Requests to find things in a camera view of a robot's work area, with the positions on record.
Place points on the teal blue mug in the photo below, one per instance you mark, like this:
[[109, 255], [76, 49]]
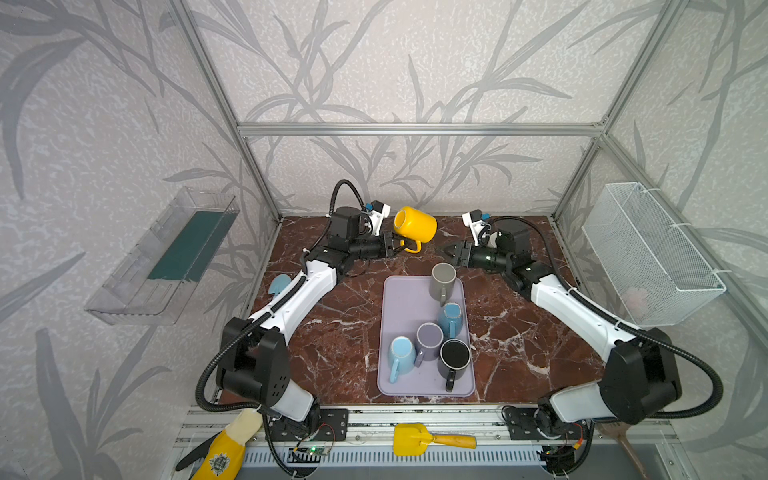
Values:
[[451, 320]]

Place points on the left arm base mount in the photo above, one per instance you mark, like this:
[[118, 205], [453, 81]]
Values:
[[324, 424]]

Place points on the white wire basket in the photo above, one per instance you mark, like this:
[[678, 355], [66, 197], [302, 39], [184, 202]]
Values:
[[640, 245]]

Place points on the pink object in basket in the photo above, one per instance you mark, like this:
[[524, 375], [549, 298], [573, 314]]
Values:
[[636, 302]]

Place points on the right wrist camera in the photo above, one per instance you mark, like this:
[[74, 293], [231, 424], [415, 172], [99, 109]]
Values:
[[478, 224]]

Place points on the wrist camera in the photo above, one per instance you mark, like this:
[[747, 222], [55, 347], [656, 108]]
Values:
[[377, 212], [478, 224]]

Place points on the lavender plastic tray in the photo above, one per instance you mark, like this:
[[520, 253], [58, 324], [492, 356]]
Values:
[[406, 305]]

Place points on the yellow ceramic mug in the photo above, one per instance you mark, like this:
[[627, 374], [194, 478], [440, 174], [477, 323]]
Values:
[[415, 225]]

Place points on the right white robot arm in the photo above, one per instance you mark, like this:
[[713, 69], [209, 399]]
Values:
[[641, 377]]

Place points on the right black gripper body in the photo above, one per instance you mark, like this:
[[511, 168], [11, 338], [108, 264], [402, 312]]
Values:
[[464, 255]]

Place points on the purple ceramic mug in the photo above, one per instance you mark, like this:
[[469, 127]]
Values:
[[429, 338]]

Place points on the grey ceramic mug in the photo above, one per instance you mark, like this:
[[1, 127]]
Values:
[[442, 281]]

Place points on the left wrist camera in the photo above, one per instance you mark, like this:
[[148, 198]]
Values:
[[377, 212]]

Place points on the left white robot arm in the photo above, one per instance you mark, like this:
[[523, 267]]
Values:
[[252, 368]]

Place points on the light blue toy shovel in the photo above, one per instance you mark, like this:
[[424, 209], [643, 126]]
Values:
[[279, 284]]

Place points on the black ceramic mug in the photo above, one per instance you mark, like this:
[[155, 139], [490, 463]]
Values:
[[453, 360]]

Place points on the clear plastic wall shelf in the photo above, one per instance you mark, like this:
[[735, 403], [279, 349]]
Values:
[[128, 297]]

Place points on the brown slotted spatula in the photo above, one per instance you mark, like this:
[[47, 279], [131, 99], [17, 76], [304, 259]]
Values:
[[618, 432]]

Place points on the light blue mug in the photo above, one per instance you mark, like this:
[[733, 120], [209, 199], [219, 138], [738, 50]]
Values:
[[401, 357]]

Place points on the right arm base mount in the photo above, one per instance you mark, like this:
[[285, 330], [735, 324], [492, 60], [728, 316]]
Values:
[[529, 423]]

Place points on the aluminium cage frame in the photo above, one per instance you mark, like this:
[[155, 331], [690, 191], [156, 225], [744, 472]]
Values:
[[697, 121]]

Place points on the yellow toy shovel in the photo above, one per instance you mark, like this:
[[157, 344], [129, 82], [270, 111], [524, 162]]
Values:
[[413, 439]]

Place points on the green sponge sheet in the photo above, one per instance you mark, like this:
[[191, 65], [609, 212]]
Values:
[[190, 253]]

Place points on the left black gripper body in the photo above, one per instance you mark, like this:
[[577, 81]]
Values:
[[385, 245]]

